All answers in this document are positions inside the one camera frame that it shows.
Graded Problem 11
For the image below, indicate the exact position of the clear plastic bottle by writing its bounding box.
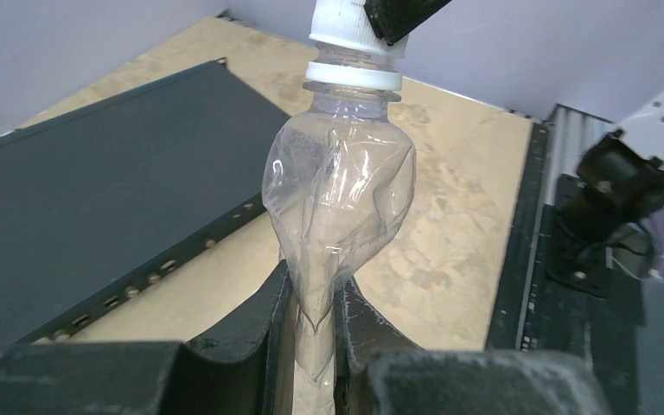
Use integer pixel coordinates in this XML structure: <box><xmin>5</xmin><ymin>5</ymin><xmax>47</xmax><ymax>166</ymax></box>
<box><xmin>261</xmin><ymin>42</ymin><xmax>416</xmax><ymax>414</ymax></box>

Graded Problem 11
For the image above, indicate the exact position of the black flat electronics box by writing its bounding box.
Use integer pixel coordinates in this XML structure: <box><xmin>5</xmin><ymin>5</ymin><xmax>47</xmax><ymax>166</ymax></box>
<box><xmin>0</xmin><ymin>60</ymin><xmax>288</xmax><ymax>344</ymax></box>

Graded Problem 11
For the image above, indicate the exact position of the blue white bottle cap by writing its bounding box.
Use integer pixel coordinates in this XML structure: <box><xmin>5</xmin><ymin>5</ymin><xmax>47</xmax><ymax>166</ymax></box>
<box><xmin>309</xmin><ymin>0</ymin><xmax>408</xmax><ymax>59</ymax></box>

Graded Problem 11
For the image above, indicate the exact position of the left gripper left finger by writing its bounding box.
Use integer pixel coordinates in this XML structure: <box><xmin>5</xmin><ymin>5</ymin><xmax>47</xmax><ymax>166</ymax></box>
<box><xmin>0</xmin><ymin>262</ymin><xmax>293</xmax><ymax>414</ymax></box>

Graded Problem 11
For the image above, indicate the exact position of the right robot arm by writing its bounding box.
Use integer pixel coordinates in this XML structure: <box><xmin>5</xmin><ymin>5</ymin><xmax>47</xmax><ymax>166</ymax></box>
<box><xmin>545</xmin><ymin>90</ymin><xmax>664</xmax><ymax>298</ymax></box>

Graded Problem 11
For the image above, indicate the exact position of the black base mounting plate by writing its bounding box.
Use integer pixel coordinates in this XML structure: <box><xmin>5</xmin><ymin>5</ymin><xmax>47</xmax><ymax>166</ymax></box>
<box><xmin>484</xmin><ymin>105</ymin><xmax>645</xmax><ymax>414</ymax></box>

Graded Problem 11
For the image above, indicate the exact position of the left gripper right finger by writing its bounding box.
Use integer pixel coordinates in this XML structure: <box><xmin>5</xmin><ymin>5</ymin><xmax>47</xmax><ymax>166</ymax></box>
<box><xmin>334</xmin><ymin>278</ymin><xmax>610</xmax><ymax>414</ymax></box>

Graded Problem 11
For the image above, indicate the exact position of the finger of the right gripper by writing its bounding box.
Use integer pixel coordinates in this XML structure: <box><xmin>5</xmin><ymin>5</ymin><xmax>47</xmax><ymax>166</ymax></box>
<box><xmin>363</xmin><ymin>0</ymin><xmax>450</xmax><ymax>46</ymax></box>

